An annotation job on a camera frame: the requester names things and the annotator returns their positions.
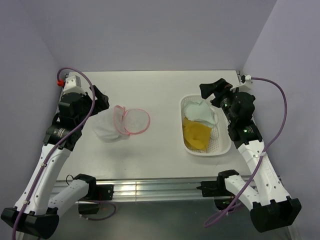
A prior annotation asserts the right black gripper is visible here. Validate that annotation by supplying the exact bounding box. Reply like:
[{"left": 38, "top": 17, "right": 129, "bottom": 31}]
[{"left": 199, "top": 78, "right": 241, "bottom": 124}]

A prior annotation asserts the white mesh laundry bag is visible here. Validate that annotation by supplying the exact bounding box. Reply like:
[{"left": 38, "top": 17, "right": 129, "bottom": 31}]
[{"left": 93, "top": 105, "right": 151, "bottom": 143}]

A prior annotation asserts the yellow bra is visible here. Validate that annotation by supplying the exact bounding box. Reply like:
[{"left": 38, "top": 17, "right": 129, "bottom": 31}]
[{"left": 182, "top": 117, "right": 212, "bottom": 151}]

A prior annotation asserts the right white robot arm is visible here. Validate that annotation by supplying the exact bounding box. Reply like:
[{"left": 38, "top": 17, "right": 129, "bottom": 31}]
[{"left": 199, "top": 78, "right": 302, "bottom": 233}]

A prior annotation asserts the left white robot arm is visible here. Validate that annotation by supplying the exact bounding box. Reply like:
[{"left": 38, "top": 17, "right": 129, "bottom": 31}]
[{"left": 0, "top": 85, "right": 109, "bottom": 240}]

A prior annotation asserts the white plastic basket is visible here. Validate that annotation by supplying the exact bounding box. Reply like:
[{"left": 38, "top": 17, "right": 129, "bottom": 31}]
[{"left": 179, "top": 94, "right": 232, "bottom": 157}]

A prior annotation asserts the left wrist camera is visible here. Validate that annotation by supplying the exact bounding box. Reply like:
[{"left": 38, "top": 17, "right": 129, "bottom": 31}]
[{"left": 63, "top": 75, "right": 84, "bottom": 94}]

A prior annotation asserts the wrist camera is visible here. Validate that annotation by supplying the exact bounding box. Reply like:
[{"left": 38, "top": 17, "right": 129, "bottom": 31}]
[
  {"left": 63, "top": 75, "right": 84, "bottom": 94},
  {"left": 231, "top": 74, "right": 253, "bottom": 91}
]

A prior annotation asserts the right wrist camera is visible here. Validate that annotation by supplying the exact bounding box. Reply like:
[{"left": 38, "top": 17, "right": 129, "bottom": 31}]
[{"left": 231, "top": 74, "right": 253, "bottom": 91}]

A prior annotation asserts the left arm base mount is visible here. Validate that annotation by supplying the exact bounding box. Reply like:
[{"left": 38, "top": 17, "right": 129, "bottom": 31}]
[{"left": 78, "top": 184, "right": 114, "bottom": 216}]

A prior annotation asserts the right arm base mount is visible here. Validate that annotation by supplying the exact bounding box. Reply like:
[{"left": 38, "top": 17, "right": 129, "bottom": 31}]
[{"left": 196, "top": 180, "right": 228, "bottom": 198}]

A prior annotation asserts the aluminium frame rail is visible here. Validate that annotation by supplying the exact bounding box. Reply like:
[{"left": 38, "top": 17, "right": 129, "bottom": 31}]
[{"left": 53, "top": 177, "right": 258, "bottom": 203}]

